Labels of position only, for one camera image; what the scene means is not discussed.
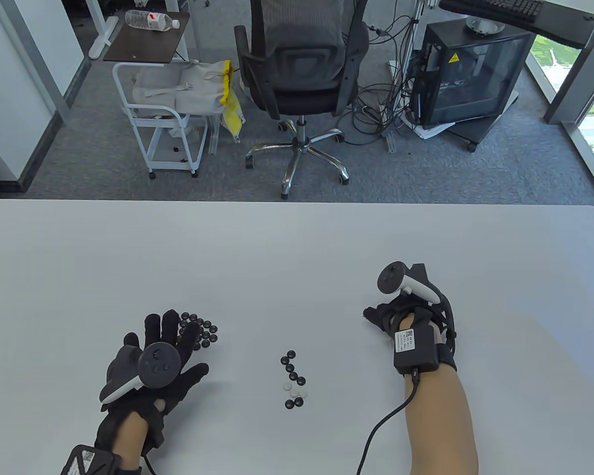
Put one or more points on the person's right hand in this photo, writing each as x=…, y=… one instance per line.
x=386, y=314

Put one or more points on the person's left hand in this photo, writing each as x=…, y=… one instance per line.
x=169, y=329

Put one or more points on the group of black go stones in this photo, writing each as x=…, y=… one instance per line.
x=209, y=332

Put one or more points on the pile of mixed go stones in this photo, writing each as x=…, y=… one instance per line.
x=293, y=376

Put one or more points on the person's right forearm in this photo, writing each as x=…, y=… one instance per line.
x=440, y=425

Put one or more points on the black white hand controller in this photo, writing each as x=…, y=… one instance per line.
x=159, y=366
x=388, y=277

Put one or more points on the white metal cart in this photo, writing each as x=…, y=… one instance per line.
x=168, y=161

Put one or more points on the aluminium profile stand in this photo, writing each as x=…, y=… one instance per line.
x=392, y=141

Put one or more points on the white papers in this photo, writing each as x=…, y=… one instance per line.
x=430, y=131

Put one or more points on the black rolling platform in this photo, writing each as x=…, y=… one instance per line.
x=475, y=129

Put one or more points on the yellow plastic bag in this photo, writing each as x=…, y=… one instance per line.
x=232, y=116

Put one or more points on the black mesh office chair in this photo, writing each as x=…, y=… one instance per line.
x=302, y=99

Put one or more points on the grey fabric bag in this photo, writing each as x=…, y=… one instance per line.
x=198, y=89

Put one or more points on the black computer tower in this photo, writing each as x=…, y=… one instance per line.
x=475, y=74

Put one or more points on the small brown side table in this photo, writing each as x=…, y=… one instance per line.
x=143, y=47

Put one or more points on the white desk leg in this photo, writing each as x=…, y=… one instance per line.
x=104, y=39

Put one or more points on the white bowl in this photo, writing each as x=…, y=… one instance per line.
x=485, y=27

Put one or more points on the clear plastic water bottle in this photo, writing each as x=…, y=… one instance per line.
x=148, y=20

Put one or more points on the black keyboard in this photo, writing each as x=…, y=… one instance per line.
x=517, y=7

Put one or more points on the black desk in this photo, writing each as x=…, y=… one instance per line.
x=559, y=24

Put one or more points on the black boxed wrist camera module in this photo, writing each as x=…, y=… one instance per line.
x=420, y=354

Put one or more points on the black framed wrist camera module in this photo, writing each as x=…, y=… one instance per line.
x=90, y=460

